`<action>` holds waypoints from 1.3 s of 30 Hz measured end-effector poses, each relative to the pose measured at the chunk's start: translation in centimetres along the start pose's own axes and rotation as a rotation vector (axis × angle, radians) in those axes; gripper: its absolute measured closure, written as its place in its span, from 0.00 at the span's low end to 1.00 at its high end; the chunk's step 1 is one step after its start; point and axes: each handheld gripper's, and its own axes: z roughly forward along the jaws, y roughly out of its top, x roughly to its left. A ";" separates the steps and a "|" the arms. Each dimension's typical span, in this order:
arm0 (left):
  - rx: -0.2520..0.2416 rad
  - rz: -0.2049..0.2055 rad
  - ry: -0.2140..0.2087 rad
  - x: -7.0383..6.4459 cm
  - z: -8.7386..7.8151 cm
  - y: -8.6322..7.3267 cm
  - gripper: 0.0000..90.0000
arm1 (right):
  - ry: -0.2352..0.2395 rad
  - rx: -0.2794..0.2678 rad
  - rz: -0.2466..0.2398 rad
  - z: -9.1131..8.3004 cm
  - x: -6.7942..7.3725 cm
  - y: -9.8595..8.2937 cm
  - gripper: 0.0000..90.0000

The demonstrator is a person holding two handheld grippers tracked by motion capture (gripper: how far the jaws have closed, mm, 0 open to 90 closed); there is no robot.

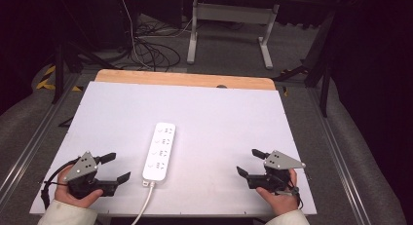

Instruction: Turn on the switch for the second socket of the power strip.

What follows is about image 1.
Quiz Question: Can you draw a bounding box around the white floor cable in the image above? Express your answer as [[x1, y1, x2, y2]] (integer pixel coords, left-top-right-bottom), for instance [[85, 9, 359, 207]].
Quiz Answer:
[[118, 0, 154, 71]]

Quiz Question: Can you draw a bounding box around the white power strip cable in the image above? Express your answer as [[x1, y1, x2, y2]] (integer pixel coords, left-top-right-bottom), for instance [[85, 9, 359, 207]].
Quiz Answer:
[[130, 180, 157, 225]]

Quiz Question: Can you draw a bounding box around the black floor cable bundle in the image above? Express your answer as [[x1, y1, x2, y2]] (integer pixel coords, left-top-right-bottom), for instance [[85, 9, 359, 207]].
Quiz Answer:
[[128, 20, 182, 73]]

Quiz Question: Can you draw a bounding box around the black metal stand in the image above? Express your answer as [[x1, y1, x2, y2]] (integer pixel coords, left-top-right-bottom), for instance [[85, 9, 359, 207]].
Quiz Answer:
[[51, 39, 122, 105], [272, 10, 337, 119]]

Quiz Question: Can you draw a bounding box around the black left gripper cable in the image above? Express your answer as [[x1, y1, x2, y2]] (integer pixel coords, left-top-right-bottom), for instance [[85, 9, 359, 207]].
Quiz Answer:
[[40, 157, 82, 210]]

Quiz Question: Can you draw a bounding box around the white power strip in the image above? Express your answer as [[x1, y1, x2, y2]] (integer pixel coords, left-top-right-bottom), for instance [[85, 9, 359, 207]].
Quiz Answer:
[[141, 121, 177, 182]]

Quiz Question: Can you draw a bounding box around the white metal desk frame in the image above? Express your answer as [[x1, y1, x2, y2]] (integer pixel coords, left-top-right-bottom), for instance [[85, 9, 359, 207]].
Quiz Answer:
[[186, 0, 282, 71]]

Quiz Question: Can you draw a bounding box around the aluminium floor rail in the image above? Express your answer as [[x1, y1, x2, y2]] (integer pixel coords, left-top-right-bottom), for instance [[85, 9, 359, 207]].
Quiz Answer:
[[0, 72, 83, 201], [306, 88, 372, 225]]

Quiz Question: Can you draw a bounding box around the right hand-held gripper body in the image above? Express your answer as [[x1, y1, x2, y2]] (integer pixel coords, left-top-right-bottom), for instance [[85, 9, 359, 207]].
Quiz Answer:
[[245, 149, 307, 197]]

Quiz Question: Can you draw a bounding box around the yellow black floor tape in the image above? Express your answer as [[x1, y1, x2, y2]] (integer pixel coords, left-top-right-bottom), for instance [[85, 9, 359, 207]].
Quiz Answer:
[[35, 64, 84, 93]]

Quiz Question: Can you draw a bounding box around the person's left hand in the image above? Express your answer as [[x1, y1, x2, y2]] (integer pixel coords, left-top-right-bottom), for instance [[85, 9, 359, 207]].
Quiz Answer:
[[54, 165, 104, 209]]

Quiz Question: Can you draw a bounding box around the white board sheet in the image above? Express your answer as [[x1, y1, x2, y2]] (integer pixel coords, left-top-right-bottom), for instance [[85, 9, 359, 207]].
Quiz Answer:
[[29, 80, 318, 217]]

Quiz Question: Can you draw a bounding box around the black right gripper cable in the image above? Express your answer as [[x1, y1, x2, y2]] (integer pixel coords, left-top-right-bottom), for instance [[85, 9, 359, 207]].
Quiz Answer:
[[275, 185, 305, 210]]

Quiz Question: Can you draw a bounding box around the person's right hand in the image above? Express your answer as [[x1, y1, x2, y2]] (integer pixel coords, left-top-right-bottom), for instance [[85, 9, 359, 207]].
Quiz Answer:
[[255, 168, 300, 217]]

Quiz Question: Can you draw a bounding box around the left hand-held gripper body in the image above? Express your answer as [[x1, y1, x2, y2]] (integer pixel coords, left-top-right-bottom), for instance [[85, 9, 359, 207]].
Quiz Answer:
[[62, 150, 120, 201]]

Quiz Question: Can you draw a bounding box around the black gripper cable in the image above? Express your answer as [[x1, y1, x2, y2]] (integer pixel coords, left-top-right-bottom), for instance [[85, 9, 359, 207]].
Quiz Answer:
[[275, 185, 305, 210], [40, 157, 82, 210]]

